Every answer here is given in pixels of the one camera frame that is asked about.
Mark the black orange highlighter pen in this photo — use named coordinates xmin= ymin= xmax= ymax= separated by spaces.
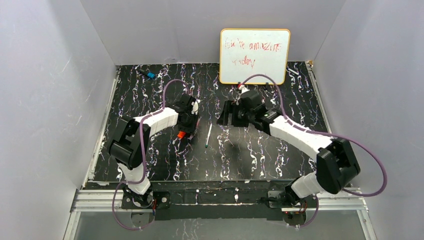
xmin=177 ymin=131 xmax=187 ymax=139

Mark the white green pen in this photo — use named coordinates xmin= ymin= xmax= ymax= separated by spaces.
xmin=205 ymin=123 xmax=213 ymax=148

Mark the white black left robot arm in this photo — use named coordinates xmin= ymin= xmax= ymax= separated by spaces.
xmin=107 ymin=93 xmax=199 ymax=196

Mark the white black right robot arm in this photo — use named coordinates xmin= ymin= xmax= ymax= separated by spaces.
xmin=216 ymin=90 xmax=361 ymax=205

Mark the small white pen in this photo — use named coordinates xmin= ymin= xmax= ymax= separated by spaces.
xmin=287 ymin=68 xmax=300 ymax=76

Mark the orange framed whiteboard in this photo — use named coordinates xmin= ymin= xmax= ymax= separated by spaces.
xmin=219 ymin=28 xmax=291 ymax=85

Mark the blue black marker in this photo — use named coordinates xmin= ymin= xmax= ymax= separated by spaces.
xmin=139 ymin=69 xmax=156 ymax=79

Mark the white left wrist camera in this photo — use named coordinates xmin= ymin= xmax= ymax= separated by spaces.
xmin=191 ymin=99 xmax=200 ymax=115

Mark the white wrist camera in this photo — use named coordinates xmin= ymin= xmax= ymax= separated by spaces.
xmin=236 ymin=84 xmax=249 ymax=99
xmin=191 ymin=99 xmax=200 ymax=115

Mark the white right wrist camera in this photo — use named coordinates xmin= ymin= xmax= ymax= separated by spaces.
xmin=236 ymin=84 xmax=249 ymax=99

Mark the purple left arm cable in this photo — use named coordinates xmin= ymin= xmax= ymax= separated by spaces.
xmin=111 ymin=79 xmax=191 ymax=232

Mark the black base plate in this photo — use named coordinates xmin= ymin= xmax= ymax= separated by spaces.
xmin=120 ymin=180 xmax=318 ymax=224

